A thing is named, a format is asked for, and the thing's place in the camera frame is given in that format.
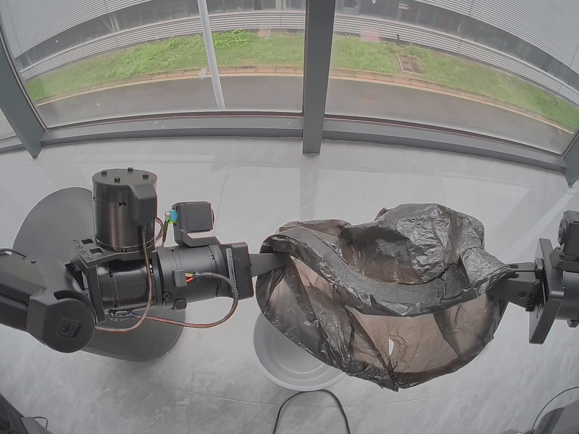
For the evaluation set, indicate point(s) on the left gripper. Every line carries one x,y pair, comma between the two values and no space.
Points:
199,274

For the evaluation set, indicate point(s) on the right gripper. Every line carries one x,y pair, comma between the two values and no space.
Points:
558,296

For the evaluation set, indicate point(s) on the black plastic bag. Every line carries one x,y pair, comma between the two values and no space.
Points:
384,260

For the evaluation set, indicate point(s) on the white trash bin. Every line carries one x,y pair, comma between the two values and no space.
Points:
294,364

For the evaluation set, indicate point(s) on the window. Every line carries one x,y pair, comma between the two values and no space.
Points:
312,61

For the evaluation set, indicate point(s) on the dark grey round chair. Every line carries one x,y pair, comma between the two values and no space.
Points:
54,215

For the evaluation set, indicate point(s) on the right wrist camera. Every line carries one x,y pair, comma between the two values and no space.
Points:
570,235

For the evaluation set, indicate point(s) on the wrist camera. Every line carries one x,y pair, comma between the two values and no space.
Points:
194,222
570,235

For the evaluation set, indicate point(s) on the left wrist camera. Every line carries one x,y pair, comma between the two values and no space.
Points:
194,222

